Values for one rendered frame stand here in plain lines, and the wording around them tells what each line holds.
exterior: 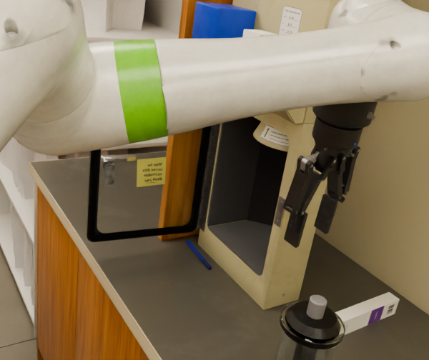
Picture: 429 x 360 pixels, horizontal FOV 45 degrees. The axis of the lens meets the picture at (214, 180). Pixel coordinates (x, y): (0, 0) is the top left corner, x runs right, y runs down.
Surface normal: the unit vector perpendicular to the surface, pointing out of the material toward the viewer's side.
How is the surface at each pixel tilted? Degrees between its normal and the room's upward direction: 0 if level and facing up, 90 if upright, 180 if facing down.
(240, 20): 90
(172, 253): 0
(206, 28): 90
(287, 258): 90
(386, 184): 90
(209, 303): 0
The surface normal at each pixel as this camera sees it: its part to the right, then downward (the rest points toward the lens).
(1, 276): 0.14, -0.91
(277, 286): 0.52, 0.40
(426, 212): -0.84, 0.10
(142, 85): 0.20, 0.06
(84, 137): 0.21, 0.78
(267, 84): 0.21, 0.37
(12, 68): 0.70, 0.29
